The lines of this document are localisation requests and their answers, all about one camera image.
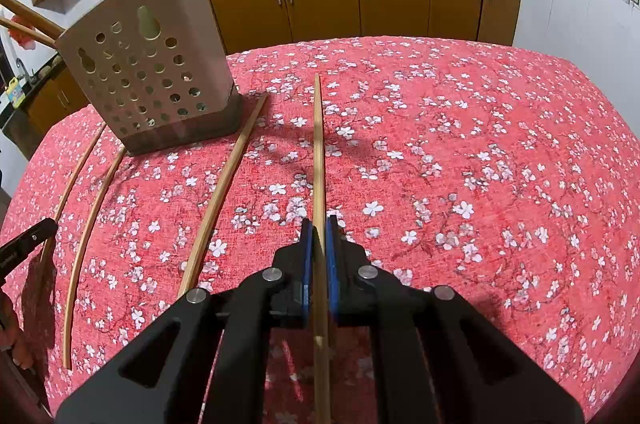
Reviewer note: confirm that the beige perforated utensil holder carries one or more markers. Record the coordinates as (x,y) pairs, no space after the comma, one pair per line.
(150,53)

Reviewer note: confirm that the metal faucet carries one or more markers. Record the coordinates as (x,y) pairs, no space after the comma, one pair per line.
(22,71)

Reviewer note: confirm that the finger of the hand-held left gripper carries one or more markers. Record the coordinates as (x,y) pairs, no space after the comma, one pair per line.
(35,236)

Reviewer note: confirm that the red floral tablecloth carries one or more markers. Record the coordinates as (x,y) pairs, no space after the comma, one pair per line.
(450,153)

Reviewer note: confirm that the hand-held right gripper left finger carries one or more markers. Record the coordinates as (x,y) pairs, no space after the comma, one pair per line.
(306,264)

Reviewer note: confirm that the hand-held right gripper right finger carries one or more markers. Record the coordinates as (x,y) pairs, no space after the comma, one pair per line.
(332,264)

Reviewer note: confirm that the yellow dish soap bottle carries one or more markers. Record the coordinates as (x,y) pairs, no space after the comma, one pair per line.
(16,92)

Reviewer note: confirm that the red plastic bag on hook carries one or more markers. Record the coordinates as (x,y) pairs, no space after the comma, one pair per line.
(22,39)

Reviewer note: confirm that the person's left hand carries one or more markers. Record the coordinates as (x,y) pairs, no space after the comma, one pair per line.
(17,344)

